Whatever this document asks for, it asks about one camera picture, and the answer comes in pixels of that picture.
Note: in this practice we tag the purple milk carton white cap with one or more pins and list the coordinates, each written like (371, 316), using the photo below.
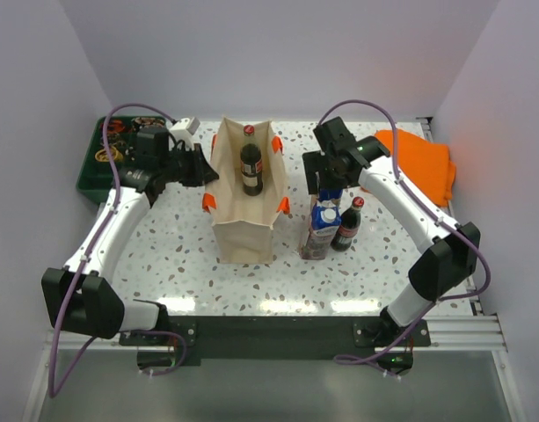
(324, 222)

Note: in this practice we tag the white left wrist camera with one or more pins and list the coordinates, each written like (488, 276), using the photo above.
(184, 130)

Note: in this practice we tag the cola bottle on table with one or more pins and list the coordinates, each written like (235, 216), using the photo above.
(350, 223)

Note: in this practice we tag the aluminium front rail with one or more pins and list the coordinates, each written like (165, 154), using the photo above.
(471, 333)

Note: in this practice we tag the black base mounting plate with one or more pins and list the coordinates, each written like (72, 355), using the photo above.
(347, 340)

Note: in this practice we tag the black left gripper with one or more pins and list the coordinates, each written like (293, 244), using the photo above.
(202, 171)

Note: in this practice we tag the beige canvas bag orange handles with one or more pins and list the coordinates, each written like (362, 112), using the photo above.
(243, 224)

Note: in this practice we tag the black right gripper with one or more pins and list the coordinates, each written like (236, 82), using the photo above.
(314, 162)

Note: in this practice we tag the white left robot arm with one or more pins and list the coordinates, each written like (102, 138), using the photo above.
(79, 296)

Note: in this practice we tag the orange folded cloth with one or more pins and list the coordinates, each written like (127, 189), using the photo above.
(428, 166)

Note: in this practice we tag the blue orange juice carton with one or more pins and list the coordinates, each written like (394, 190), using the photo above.
(332, 195)

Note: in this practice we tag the cola bottle red cap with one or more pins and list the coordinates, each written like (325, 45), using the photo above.
(251, 162)

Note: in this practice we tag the green compartment tray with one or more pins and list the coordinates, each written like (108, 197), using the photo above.
(95, 178)

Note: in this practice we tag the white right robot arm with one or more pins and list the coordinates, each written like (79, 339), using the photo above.
(447, 248)

